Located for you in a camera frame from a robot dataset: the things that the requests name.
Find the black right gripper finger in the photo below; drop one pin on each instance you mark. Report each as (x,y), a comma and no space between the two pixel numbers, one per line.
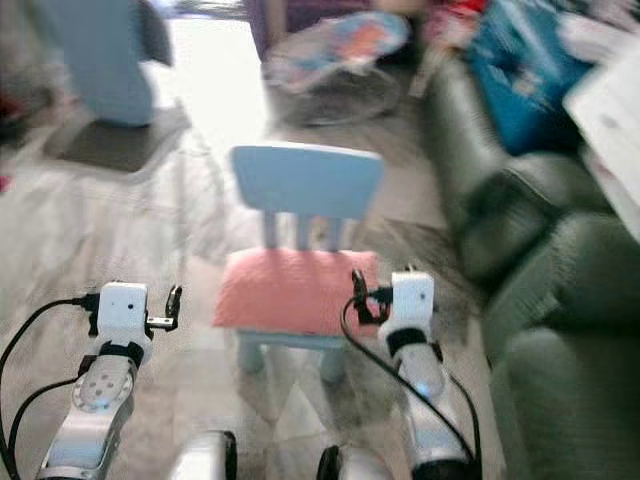
(358,283)

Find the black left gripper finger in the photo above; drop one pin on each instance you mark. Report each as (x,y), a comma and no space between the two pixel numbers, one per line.
(174,306)

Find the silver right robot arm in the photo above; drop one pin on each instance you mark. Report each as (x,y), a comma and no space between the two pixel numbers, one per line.
(430,400)

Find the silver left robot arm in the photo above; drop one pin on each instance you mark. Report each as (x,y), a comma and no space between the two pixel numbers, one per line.
(95,405)

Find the dark green leather sofa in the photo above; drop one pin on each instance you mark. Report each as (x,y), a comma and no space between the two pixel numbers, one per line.
(520,230)

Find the blue-grey long pillow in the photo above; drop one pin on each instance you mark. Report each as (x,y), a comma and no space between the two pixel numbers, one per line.
(105,60)

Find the pink cushion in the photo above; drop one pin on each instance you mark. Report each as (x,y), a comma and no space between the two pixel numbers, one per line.
(290,290)

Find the light blue child's chair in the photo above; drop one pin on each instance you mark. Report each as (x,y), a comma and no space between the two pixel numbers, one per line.
(305,180)

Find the silver left robot leg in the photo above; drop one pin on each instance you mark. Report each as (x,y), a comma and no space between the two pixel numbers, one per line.
(205,458)

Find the silver robot leg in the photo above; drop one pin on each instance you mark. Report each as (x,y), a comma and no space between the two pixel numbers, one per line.
(205,458)
(350,465)

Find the silver right robot leg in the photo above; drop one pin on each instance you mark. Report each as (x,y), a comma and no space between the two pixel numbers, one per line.
(350,465)

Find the white folding chair grey seat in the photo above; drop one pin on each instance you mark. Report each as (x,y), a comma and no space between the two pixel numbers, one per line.
(120,145)

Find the printed baby bouncer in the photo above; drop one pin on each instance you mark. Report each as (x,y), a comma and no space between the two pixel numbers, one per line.
(345,50)

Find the blue hard suitcase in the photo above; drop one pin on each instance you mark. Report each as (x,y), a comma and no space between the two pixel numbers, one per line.
(525,80)

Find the pile of mixed clothes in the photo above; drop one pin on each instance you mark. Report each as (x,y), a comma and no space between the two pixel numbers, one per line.
(450,20)

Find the purple armchair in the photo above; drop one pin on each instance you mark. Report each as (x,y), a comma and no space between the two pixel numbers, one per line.
(265,20)

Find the white drawer cabinet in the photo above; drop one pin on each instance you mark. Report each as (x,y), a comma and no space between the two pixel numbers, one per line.
(610,130)

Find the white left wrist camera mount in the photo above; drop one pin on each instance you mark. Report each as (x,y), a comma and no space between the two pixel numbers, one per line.
(122,312)

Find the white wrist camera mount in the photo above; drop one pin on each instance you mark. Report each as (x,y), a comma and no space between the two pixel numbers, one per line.
(122,312)
(413,300)

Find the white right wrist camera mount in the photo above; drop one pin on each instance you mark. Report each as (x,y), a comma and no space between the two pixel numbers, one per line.
(413,300)

